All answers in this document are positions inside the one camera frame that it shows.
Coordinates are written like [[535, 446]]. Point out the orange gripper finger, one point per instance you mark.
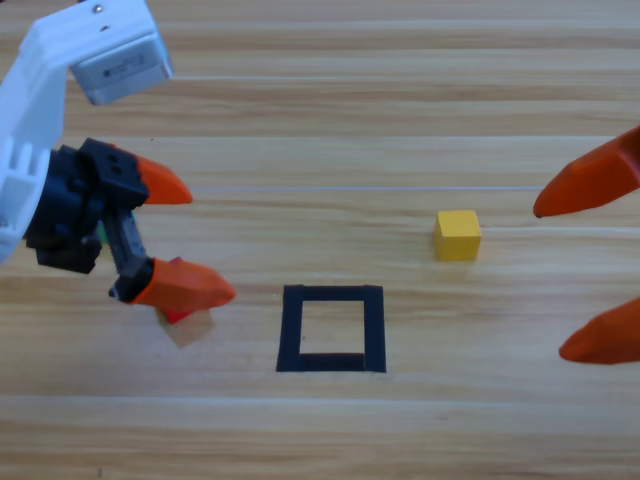
[[610, 340], [585, 185]]

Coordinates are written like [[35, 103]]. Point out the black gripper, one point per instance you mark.
[[75, 200]]

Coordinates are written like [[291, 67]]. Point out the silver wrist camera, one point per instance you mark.
[[120, 70]]

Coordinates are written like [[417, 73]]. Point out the red wooden block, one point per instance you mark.
[[175, 315]]

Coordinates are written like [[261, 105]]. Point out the black tape square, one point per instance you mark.
[[375, 330]]

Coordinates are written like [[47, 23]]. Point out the white wrist mount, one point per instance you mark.
[[30, 100]]

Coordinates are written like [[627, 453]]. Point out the yellow wooden block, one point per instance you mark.
[[457, 242]]

